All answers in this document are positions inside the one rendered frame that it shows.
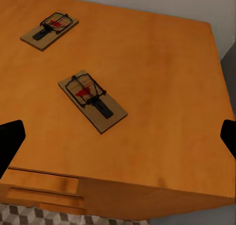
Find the cabinet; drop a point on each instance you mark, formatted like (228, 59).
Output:
(165, 157)

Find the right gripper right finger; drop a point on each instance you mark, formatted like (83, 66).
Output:
(228, 135)

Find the mousetrap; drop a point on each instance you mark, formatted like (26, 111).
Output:
(50, 30)
(93, 101)

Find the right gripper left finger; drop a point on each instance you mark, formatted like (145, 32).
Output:
(12, 135)

